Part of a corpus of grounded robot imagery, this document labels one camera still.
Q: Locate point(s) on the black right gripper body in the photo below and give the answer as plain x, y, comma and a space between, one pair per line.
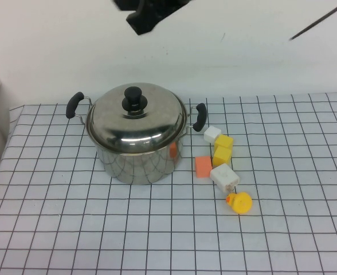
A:
157, 3

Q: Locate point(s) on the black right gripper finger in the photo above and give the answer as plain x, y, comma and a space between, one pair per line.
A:
145, 23

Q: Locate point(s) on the steel lid with black knob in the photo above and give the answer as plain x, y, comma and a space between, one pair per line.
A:
134, 134

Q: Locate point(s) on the small white cube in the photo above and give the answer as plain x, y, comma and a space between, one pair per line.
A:
212, 134

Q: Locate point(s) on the yellow cube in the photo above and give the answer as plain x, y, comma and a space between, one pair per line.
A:
221, 155
224, 141

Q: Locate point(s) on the orange block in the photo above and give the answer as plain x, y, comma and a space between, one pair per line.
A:
203, 167

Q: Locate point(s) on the large white cube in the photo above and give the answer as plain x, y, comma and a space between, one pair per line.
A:
224, 176

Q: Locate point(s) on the yellow rubber duck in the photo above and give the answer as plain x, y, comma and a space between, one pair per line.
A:
240, 202

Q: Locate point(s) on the white checked tablecloth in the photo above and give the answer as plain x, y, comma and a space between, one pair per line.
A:
99, 229

